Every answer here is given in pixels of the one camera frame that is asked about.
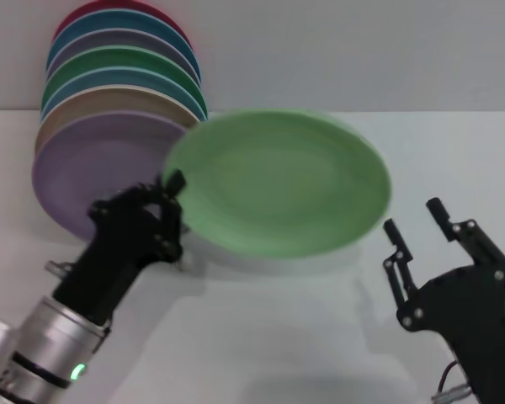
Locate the red plate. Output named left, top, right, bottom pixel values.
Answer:
left=52, top=0, right=194, bottom=50

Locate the silver cable connector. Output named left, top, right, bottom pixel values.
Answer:
left=431, top=382, right=475, bottom=401
left=45, top=260, right=75, bottom=279

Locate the light green plate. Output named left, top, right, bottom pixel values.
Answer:
left=162, top=107, right=393, bottom=260

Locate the tan beige plate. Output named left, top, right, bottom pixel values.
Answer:
left=34, top=83, right=204, bottom=157

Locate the grey purple plate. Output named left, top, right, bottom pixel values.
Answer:
left=45, top=28, right=201, bottom=88

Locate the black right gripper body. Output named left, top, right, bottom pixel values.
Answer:
left=396, top=258, right=505, bottom=404

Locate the thin dark gripper cable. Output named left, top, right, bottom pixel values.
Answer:
left=439, top=359, right=460, bottom=395

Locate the teal blue plate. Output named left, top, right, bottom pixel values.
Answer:
left=45, top=8, right=202, bottom=83

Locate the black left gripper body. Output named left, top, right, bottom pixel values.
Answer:
left=52, top=189, right=165, bottom=326

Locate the light blue plate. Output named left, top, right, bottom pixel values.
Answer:
left=40, top=65, right=210, bottom=127

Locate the dark green plate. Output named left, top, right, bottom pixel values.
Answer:
left=40, top=45, right=207, bottom=117

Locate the lavender purple plate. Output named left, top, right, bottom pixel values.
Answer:
left=30, top=111, right=190, bottom=242

